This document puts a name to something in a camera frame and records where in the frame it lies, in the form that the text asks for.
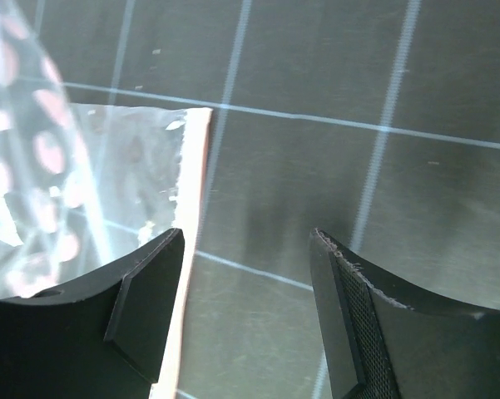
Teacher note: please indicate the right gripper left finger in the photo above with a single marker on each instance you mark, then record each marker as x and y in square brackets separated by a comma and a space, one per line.
[101, 335]

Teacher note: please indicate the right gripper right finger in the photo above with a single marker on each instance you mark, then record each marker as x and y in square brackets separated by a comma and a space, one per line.
[385, 337]

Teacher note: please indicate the pink dotted zip bag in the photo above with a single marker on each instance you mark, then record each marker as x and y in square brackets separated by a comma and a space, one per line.
[82, 185]

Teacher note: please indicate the black grid mat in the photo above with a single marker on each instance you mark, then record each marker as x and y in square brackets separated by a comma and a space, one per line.
[376, 121]

